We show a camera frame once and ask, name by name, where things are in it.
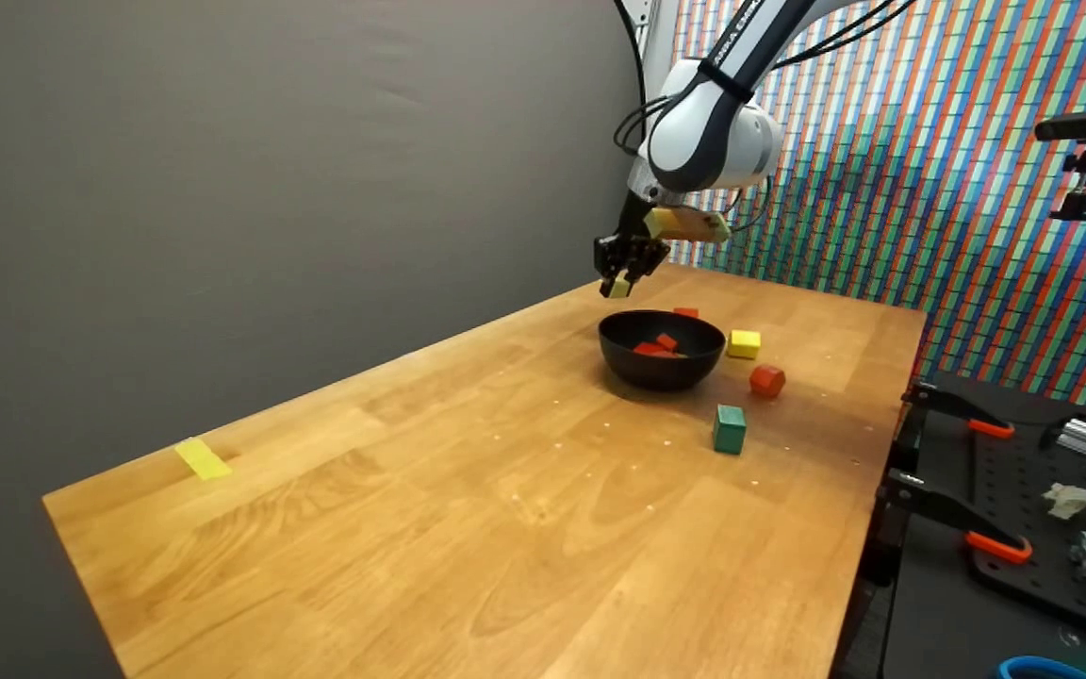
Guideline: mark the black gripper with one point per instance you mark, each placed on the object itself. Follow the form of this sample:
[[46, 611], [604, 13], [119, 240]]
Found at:
[[631, 248]]

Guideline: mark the yellow rectangular block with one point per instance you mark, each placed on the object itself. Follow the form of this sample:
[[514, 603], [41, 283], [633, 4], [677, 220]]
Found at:
[[620, 287]]

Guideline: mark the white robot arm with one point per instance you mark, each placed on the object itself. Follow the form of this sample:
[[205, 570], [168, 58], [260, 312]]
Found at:
[[706, 139]]

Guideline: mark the black bowl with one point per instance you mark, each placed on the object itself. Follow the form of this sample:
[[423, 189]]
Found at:
[[661, 375]]

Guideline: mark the red triangular block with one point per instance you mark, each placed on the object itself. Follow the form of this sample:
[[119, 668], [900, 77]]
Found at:
[[686, 312]]

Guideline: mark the yellow house-shaped block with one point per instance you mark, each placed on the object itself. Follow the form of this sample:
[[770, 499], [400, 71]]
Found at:
[[743, 345]]

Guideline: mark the orange cube block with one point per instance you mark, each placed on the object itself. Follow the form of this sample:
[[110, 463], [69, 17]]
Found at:
[[768, 382]]

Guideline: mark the green cube block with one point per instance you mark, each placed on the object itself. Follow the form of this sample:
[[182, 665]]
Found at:
[[730, 432]]

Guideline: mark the multicolour patterned screen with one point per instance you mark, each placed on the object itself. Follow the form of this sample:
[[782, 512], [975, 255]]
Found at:
[[943, 189]]

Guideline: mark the grey fabric backdrop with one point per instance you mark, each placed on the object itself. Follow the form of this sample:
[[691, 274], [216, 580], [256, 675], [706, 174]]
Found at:
[[188, 189]]

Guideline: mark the black perforated workbench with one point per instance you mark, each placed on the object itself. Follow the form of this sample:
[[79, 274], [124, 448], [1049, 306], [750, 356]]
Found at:
[[934, 606]]

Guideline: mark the yellow tape strip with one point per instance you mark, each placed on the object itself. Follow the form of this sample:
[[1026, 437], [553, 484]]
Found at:
[[201, 458]]

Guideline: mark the white crumpled object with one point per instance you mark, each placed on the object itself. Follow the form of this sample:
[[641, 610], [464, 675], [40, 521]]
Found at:
[[1070, 499]]

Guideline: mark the tan wrist camera mount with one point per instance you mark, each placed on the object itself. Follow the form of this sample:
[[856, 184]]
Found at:
[[686, 225]]

